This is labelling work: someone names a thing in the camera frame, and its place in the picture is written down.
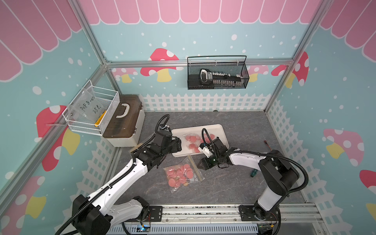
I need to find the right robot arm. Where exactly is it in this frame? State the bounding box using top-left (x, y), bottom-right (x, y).
top-left (197, 128), bottom-right (309, 221)

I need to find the white toolbox brown lid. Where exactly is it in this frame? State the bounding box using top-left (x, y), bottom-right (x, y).
top-left (102, 95), bottom-right (145, 147)

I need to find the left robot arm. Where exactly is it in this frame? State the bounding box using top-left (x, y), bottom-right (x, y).
top-left (56, 114), bottom-right (182, 235)

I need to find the green black screwdriver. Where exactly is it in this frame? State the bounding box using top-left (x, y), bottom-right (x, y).
top-left (250, 169), bottom-right (258, 178)

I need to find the white rectangular tray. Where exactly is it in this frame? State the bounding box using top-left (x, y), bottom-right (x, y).
top-left (172, 124), bottom-right (229, 157)

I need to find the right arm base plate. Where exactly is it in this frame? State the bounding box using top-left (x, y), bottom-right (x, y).
top-left (238, 205), bottom-right (280, 221)

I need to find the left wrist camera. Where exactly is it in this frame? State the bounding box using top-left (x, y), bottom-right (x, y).
top-left (153, 130), bottom-right (172, 147)

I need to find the ziploc bag of cookies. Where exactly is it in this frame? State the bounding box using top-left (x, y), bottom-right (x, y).
top-left (164, 155), bottom-right (205, 193)

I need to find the black wire mesh basket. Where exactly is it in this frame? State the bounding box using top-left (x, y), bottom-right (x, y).
top-left (187, 55), bottom-right (249, 90)

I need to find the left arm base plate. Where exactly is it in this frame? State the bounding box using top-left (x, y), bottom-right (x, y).
top-left (137, 206), bottom-right (163, 223)

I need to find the clear labelled plastic bag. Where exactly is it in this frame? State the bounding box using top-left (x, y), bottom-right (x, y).
top-left (69, 89), bottom-right (107, 126)

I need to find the white wire basket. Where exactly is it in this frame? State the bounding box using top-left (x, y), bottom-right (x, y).
top-left (62, 81), bottom-right (119, 136)

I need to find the socket set in basket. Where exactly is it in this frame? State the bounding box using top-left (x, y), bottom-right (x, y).
top-left (199, 69), bottom-right (244, 88)

